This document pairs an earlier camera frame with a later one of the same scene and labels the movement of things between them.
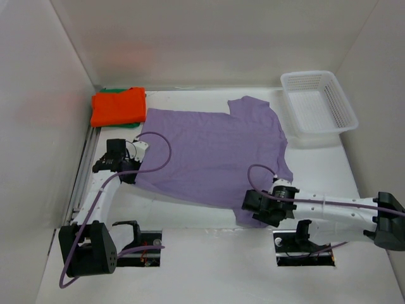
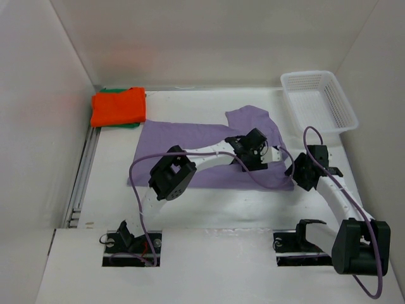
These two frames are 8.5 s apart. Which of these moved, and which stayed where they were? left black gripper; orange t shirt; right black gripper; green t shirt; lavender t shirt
Moved: lavender t shirt; right black gripper; left black gripper
Stayed: orange t shirt; green t shirt
